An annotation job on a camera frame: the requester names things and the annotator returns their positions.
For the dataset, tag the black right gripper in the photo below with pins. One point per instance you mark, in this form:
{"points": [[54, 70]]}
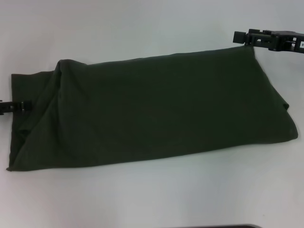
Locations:
{"points": [[287, 40]]}

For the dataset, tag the dark green printed t-shirt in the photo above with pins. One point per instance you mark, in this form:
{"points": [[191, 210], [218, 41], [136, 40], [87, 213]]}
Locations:
{"points": [[154, 107]]}

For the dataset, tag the dark rounded robot base edge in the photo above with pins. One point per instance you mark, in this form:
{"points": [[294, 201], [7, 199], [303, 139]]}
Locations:
{"points": [[213, 226]]}

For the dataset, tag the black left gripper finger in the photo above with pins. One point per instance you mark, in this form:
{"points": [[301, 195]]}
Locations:
{"points": [[16, 106]]}

